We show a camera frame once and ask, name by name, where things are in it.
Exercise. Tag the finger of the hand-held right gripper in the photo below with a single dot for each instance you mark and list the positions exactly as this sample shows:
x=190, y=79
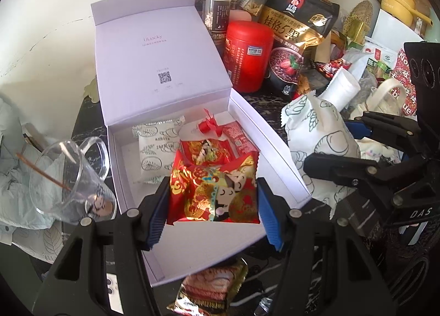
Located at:
x=330, y=164
x=357, y=128

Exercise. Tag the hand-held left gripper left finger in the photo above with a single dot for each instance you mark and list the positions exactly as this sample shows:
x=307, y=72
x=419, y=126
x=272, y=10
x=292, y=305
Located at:
x=158, y=219

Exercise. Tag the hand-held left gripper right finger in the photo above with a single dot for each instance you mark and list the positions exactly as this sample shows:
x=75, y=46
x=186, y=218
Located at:
x=270, y=219

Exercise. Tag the white printed snack packet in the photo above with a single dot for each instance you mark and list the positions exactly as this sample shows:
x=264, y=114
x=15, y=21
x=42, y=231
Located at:
x=154, y=161
x=319, y=137
x=161, y=127

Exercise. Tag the red gold figure snack packet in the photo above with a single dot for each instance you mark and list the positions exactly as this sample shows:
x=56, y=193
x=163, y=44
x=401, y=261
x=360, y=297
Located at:
x=213, y=192

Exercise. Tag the small red snack packet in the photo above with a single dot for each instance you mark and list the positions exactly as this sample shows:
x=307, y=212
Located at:
x=239, y=137

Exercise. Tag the lavender gift box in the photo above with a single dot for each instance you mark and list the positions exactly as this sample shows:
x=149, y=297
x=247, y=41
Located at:
x=154, y=44

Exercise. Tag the red printed bag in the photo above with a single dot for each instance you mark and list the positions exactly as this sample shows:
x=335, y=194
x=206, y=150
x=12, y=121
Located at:
x=404, y=72

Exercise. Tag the canvas tote bag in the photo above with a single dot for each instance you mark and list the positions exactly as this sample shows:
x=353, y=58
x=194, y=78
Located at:
x=388, y=96

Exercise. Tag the white paper bag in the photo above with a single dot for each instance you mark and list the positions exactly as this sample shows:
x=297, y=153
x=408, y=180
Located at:
x=340, y=87

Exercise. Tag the red cartoon snack packet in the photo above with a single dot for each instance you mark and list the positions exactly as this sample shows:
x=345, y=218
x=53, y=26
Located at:
x=331, y=66

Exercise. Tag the white box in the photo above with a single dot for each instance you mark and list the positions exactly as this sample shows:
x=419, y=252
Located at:
x=392, y=27

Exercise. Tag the gold brown snack packet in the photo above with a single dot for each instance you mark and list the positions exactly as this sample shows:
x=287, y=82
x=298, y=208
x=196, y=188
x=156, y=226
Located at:
x=206, y=285

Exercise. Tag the white phone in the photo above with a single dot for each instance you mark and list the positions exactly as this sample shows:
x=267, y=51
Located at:
x=113, y=292

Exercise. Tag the gold box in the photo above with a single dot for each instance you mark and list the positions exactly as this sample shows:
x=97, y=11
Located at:
x=359, y=30

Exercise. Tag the glass mug with cartoon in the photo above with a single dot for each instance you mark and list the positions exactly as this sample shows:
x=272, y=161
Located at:
x=62, y=182

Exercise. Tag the woven straw fan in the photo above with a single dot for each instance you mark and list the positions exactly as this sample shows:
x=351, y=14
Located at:
x=361, y=10

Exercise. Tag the leaf printed cloth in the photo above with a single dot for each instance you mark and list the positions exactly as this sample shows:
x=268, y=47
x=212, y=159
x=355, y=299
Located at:
x=44, y=243

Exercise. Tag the black gold oat bag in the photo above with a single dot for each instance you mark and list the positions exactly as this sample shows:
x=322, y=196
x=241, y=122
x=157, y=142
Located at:
x=299, y=17

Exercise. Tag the thin brown stick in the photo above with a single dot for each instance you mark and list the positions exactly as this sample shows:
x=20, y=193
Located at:
x=41, y=171

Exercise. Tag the red canister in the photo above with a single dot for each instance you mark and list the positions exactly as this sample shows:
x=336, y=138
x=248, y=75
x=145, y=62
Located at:
x=247, y=54

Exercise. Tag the pink container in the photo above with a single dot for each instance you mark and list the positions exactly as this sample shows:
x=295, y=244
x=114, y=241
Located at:
x=240, y=15

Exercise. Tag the clear jar of grains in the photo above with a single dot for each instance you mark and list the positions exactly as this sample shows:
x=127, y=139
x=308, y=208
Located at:
x=220, y=10

